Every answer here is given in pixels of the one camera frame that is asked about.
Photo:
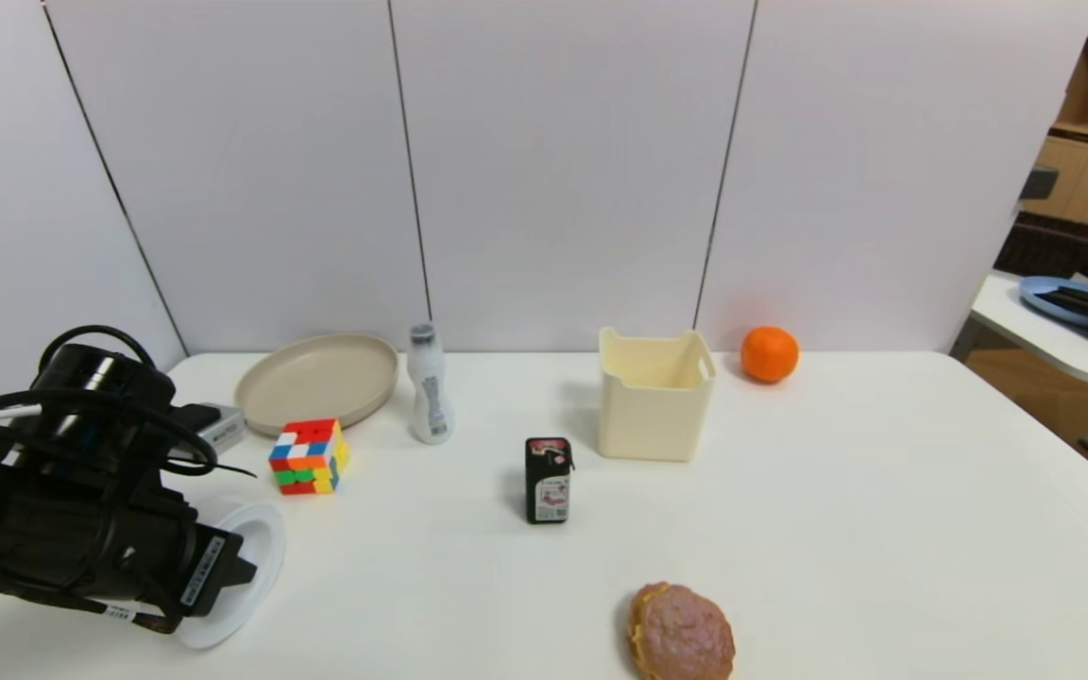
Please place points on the white plastic spool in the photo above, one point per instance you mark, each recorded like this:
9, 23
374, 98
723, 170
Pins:
256, 557

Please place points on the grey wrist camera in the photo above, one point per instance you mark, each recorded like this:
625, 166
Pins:
215, 430

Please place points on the blue plate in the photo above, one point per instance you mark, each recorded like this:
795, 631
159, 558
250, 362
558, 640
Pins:
1040, 297

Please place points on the cream plastic storage box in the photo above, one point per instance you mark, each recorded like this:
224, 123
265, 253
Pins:
653, 416

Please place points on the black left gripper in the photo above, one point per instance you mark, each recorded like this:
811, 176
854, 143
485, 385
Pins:
209, 570

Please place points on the brown bread bun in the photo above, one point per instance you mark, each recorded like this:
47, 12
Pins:
681, 635

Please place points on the black small carton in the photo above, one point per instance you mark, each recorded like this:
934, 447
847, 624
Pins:
548, 482

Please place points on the black woven basket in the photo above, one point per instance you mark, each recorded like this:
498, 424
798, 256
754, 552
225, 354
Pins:
1049, 247

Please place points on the beige round plate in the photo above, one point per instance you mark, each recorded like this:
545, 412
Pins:
317, 380

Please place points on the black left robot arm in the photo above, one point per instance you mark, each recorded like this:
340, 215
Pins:
95, 378

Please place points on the white drink bottle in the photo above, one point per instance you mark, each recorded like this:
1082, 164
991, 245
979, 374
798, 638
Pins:
431, 397

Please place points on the orange fruit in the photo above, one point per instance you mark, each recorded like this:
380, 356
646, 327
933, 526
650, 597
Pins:
770, 354

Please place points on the multicolour puzzle cube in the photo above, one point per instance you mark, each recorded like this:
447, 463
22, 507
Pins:
308, 458

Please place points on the white side table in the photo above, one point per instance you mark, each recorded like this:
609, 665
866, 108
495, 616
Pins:
1063, 345

